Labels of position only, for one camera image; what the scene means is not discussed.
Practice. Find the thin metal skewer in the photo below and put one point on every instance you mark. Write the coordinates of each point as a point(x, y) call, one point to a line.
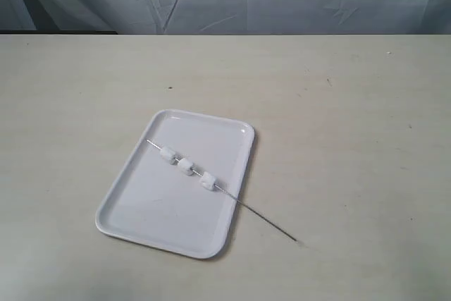
point(198, 171)

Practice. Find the white marshmallow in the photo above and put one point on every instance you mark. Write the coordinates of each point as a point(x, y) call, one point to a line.
point(186, 166)
point(208, 181)
point(168, 155)

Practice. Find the white rectangular plastic tray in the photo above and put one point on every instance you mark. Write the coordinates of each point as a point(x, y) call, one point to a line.
point(153, 203)

